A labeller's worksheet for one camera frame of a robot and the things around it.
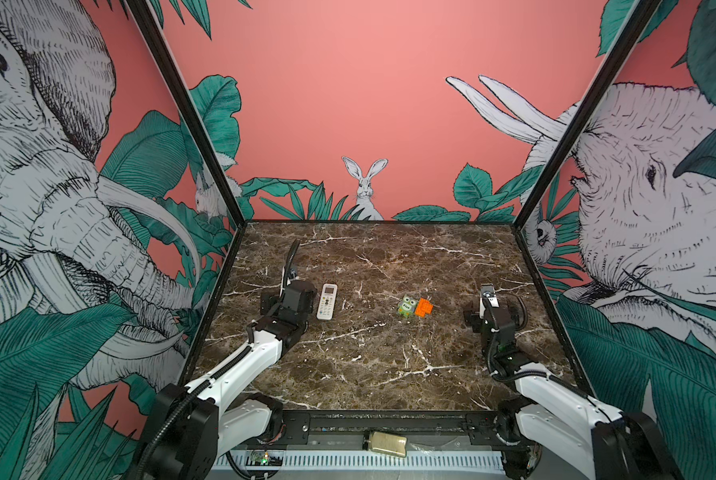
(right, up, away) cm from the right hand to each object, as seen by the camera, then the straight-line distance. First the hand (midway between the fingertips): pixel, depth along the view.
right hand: (487, 296), depth 85 cm
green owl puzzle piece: (-22, -5, +10) cm, 25 cm away
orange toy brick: (-16, -5, +10) cm, 20 cm away
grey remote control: (-48, -3, +10) cm, 49 cm away
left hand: (-59, +3, -1) cm, 59 cm away
